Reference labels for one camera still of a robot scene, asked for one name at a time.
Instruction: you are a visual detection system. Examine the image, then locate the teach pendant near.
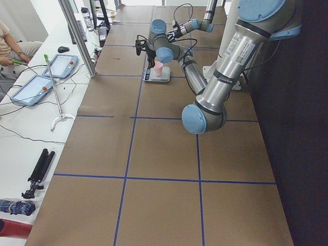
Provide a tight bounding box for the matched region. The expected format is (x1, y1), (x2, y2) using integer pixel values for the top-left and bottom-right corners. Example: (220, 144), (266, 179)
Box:
(10, 75), (53, 106)

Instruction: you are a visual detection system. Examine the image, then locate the black computer mouse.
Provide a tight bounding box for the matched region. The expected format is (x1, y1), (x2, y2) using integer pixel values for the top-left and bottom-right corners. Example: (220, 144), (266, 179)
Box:
(57, 46), (70, 53)

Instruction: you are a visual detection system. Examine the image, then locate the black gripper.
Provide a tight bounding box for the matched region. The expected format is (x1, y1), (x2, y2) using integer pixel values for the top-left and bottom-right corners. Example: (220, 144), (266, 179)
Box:
(146, 46), (156, 68)

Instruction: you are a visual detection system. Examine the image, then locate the water bottle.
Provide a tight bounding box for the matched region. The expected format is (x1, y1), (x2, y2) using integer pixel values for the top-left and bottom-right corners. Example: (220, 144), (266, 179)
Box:
(81, 7), (93, 30)

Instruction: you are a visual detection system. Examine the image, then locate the aluminium frame post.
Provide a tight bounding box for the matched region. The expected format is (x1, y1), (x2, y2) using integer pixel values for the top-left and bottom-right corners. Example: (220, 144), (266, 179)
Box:
(58, 0), (96, 78)

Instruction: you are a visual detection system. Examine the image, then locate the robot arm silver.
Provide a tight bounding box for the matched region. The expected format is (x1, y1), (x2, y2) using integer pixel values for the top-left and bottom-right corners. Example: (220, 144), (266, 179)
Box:
(145, 1), (303, 134)
(167, 0), (217, 42)

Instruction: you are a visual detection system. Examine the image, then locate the black keyboard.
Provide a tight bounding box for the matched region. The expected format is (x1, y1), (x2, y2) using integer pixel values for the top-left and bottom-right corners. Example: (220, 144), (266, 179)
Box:
(69, 20), (88, 45)

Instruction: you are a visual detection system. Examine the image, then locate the teach pendant far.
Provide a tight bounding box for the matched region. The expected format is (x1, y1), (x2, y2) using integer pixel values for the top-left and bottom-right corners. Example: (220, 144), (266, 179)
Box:
(44, 54), (78, 79)

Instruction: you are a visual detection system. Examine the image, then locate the pink paper cup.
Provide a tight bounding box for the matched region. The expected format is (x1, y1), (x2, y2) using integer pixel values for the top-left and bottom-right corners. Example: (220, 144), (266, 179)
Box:
(153, 61), (163, 76)

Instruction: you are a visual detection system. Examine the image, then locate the digital kitchen scale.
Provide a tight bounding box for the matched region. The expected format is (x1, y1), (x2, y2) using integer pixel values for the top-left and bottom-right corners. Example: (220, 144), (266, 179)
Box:
(142, 67), (171, 83)

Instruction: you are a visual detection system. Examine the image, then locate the red object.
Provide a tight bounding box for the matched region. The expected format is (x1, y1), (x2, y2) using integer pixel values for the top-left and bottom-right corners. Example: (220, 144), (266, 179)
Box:
(1, 218), (33, 239)

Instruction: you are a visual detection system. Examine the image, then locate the folded blue umbrella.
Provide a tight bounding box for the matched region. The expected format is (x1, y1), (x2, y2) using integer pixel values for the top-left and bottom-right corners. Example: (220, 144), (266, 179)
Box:
(1, 199), (36, 216)

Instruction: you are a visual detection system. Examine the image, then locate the black tripod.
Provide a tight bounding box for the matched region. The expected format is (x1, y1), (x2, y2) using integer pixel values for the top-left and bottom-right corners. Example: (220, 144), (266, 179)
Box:
(22, 149), (55, 199)

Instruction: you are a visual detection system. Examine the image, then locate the seated person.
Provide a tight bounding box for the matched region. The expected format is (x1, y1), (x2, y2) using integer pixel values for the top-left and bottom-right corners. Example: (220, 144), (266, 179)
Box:
(1, 20), (43, 79)

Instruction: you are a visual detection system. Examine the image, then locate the teach pendant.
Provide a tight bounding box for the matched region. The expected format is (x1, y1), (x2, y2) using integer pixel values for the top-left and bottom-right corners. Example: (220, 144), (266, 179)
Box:
(44, 54), (78, 79)
(10, 75), (53, 106)

